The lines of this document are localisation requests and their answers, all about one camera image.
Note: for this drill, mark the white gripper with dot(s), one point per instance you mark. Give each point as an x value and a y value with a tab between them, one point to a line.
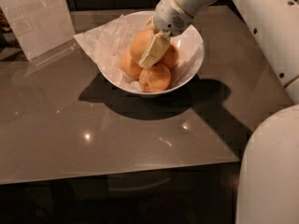
169	16

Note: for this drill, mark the orange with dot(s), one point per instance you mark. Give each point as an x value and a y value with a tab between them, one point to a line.
155	79
170	58
139	44
129	66

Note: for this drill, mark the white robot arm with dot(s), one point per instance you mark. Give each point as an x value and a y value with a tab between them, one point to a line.
268	184

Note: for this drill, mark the white ceramic bowl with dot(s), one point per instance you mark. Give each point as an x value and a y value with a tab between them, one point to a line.
191	55

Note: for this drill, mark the white paper napkin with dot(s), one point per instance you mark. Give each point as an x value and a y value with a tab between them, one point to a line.
107	43

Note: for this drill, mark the clear acrylic sign holder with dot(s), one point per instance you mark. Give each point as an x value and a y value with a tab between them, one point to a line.
39	25

